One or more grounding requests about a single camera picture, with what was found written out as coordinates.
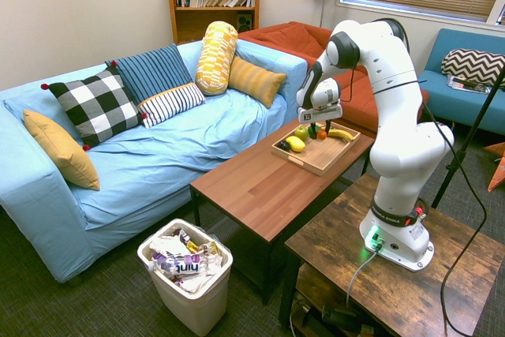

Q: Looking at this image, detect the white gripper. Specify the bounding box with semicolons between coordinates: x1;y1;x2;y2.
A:
297;104;342;140

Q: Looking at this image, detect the light wooden tray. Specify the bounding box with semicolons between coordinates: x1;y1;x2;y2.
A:
270;120;361;178

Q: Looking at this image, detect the yellow banana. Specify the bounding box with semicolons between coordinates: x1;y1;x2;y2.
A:
327;127;355;144

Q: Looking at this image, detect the yellow lemon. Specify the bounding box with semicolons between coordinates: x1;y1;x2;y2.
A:
285;135;307;154

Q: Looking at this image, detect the reddish wooden coffee table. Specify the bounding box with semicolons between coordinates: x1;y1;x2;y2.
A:
189;118;376;306

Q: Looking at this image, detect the mustard striped pillow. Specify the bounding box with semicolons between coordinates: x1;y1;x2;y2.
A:
227;55;288;110

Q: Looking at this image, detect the orange sofa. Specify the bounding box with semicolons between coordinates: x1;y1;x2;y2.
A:
238;21;430;137

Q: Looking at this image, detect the yellow patterned bolster pillow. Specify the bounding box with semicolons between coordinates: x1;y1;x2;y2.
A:
194;21;239;96

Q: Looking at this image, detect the black speaker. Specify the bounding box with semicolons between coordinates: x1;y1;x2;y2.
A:
236;13;254;33

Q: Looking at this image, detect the teal sofa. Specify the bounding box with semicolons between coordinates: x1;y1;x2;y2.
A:
417;28;505;126

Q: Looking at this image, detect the magazine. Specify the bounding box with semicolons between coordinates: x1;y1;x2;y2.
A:
446;73;493;95

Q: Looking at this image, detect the white navy striped pillow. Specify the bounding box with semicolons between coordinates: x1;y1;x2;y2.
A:
136;81;207;129

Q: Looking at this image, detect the wooden bookshelf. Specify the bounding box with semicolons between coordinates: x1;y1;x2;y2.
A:
162;0;264;46

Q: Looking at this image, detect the black white chevron pillow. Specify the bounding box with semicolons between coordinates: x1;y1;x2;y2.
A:
440;47;505;90

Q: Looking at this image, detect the light blue sofa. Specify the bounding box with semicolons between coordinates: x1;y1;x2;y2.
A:
0;39;309;287

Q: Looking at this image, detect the blue striped pillow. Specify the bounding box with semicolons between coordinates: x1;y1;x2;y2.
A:
104;43;195;106

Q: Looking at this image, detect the rustic dark wooden table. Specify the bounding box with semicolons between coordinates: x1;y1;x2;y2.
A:
278;173;505;337

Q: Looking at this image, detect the orange paper object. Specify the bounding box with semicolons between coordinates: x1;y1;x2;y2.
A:
482;140;505;193

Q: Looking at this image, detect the black power strip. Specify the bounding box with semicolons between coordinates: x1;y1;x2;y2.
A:
290;297;378;337

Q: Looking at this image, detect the crumpled white paper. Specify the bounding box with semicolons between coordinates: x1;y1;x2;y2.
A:
148;230;190;259

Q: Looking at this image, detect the clear plastic water bottle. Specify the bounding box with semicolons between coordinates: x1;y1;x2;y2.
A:
148;253;211;278

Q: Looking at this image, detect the beige trash bin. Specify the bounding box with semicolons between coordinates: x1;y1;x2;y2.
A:
137;218;234;337

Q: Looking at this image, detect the black white checkered pillow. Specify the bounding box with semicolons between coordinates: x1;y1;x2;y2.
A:
40;61;148;152

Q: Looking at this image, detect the plain mustard pillow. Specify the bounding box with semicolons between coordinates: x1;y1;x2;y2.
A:
22;109;101;192

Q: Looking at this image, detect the black camera stand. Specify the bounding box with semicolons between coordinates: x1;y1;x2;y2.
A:
431;71;505;211

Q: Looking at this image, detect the grey base cable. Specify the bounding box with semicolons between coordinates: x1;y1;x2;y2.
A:
346;249;380;308

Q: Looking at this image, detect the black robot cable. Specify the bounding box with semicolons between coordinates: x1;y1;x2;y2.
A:
339;64;490;337

